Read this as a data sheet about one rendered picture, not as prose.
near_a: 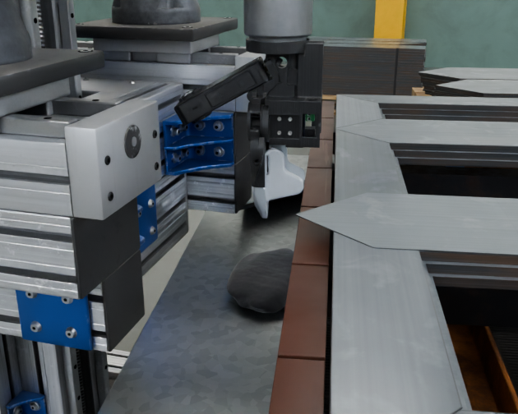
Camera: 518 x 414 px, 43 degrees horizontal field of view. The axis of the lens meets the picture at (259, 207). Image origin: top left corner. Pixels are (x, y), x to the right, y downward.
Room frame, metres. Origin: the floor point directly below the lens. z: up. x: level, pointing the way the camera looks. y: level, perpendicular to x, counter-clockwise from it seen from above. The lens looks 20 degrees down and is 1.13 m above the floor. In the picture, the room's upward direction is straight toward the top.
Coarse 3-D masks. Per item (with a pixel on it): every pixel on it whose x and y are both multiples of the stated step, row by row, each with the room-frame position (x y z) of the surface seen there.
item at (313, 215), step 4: (316, 208) 0.76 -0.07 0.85; (320, 208) 0.76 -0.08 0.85; (300, 212) 0.74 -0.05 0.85; (304, 212) 0.74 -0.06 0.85; (308, 212) 0.74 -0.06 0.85; (312, 212) 0.74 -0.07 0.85; (316, 212) 0.74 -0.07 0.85; (320, 212) 0.74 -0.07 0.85; (300, 216) 0.73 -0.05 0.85; (304, 216) 0.73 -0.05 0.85; (308, 216) 0.73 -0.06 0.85; (312, 216) 0.73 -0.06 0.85; (316, 216) 0.73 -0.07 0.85; (320, 216) 0.73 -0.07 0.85; (308, 220) 0.72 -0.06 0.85; (312, 220) 0.72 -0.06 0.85; (316, 220) 0.72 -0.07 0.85; (320, 220) 0.72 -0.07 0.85; (320, 224) 0.70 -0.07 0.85
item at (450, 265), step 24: (456, 120) 1.38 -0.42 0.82; (480, 120) 1.37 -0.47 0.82; (504, 120) 1.36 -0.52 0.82; (408, 144) 1.07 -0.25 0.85; (432, 264) 0.62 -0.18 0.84; (456, 264) 0.62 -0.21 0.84; (480, 264) 0.62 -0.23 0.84; (504, 264) 0.62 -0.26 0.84; (432, 288) 0.57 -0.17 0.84; (504, 288) 0.61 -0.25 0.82; (456, 360) 0.46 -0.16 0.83; (456, 384) 0.41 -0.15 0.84
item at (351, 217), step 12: (336, 204) 0.77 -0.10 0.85; (348, 204) 0.77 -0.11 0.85; (360, 204) 0.77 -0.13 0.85; (324, 216) 0.73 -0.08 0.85; (336, 216) 0.73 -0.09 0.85; (348, 216) 0.73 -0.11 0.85; (360, 216) 0.73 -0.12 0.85; (336, 228) 0.69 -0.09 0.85; (348, 228) 0.69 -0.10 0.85; (360, 228) 0.69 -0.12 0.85; (372, 228) 0.69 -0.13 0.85; (360, 240) 0.66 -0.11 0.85; (372, 240) 0.66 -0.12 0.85
